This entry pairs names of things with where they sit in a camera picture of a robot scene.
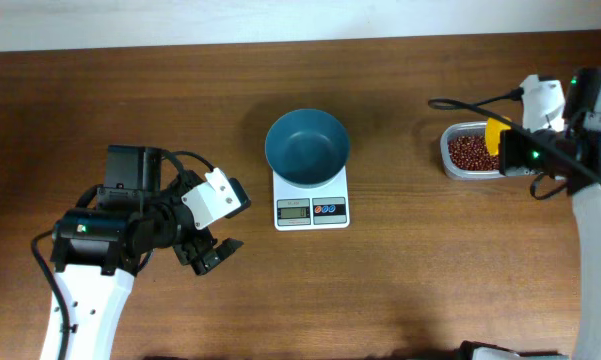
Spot clear plastic container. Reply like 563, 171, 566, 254
440, 121, 503, 181

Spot white digital kitchen scale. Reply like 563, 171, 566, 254
273, 167, 350, 231

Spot yellow plastic measuring scoop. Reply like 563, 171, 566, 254
484, 118, 511, 156

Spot red adzuki beans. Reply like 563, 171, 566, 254
448, 135, 499, 171

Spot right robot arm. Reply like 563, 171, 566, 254
498, 68, 601, 359

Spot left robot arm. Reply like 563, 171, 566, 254
31, 145, 251, 359

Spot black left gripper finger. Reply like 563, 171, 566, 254
215, 238, 244, 262
227, 178, 251, 219

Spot blue-grey bowl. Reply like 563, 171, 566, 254
264, 109, 351, 188

